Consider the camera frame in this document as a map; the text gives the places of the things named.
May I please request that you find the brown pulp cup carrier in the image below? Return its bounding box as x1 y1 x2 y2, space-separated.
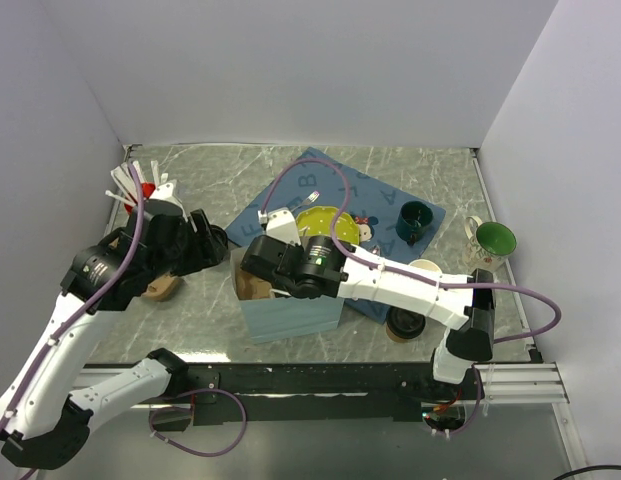
236 271 277 300
104 247 181 302

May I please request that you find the blue white paper bag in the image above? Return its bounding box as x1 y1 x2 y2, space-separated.
229 248 343 344

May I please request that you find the brown paper cup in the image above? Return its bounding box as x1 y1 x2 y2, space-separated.
386 325 424 343

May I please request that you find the black cup lid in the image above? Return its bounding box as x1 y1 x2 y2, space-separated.
385 307 426 333

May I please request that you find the stack of brown paper cups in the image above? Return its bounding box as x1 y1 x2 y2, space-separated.
409 259 442 278

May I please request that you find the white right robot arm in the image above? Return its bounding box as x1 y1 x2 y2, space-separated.
241 235 496 399

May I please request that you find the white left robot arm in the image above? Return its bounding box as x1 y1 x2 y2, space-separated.
0 200 228 470

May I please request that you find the stack of black lids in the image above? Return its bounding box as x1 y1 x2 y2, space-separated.
211 225 228 257

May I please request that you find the silver fork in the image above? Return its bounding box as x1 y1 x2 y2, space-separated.
291 191 320 212

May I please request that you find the red straw holder cup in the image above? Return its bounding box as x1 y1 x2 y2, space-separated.
124 182 156 214

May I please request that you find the blue letter print cloth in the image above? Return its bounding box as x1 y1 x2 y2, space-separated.
224 145 447 321

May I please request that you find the dark green mug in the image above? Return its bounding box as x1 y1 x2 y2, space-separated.
395 201 434 246

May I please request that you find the floral cream mug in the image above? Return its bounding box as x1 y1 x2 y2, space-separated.
463 216 517 272

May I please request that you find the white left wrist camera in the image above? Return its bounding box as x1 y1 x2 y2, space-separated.
145 181 197 233

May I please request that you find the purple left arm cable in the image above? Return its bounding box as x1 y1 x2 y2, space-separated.
0 163 147 480

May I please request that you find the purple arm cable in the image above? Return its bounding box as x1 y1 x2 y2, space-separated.
259 159 562 346
0 163 147 480

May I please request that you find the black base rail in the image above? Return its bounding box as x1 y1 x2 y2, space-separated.
72 359 491 426

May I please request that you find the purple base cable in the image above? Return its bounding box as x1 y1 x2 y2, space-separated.
148 389 249 456

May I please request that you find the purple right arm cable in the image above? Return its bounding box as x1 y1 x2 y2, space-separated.
259 159 562 346

